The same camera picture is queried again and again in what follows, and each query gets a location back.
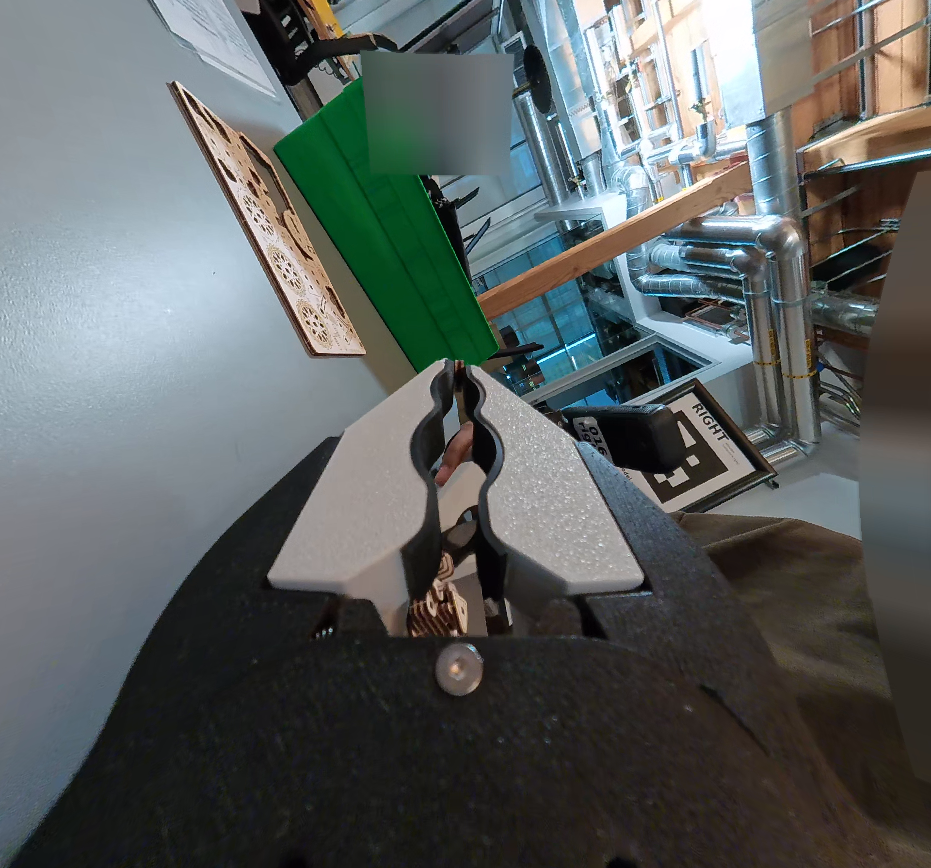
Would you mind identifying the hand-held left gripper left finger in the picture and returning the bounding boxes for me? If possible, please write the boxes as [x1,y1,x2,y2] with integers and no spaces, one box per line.
[267,359,457,636]

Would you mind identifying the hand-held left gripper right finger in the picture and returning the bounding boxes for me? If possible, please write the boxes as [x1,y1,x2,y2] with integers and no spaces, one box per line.
[465,365,648,601]

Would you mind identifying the wooden model assembly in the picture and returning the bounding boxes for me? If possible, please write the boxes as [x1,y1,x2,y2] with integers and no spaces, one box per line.
[407,551,470,638]

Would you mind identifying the wooden parts sheet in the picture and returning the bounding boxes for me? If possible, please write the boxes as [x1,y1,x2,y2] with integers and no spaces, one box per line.
[167,80,367,358]

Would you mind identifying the person's right hand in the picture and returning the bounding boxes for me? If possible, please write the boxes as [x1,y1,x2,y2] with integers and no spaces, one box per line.
[435,421,479,488]

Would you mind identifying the framed marker sign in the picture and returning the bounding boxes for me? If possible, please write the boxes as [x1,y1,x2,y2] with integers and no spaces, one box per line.
[626,377,779,513]

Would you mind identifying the wooden beam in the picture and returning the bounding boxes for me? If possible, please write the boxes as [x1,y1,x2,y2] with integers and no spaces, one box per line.
[476,159,750,320]

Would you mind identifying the olive green shirt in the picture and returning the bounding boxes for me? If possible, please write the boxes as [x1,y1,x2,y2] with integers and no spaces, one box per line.
[669,512,931,868]

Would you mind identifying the silver insulated pipes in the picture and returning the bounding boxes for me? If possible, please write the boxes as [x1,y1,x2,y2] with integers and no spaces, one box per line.
[633,213,826,447]

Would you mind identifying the green plastic bin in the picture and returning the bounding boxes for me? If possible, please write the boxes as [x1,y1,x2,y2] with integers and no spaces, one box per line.
[273,79,501,367]

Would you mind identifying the black disc stand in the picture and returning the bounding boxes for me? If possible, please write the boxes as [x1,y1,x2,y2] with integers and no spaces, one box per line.
[513,45,555,114]

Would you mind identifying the black computer monitor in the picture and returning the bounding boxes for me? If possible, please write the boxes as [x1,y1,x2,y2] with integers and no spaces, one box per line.
[403,0,509,54]

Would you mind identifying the black office chair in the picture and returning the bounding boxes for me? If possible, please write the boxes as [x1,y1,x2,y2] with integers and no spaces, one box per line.
[280,32,400,87]

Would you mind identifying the white paper sheet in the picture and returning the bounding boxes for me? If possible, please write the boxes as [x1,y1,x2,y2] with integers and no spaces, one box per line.
[109,0,281,99]

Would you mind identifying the silver ventilation duct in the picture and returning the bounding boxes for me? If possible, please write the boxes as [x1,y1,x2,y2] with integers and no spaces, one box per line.
[502,0,576,207]

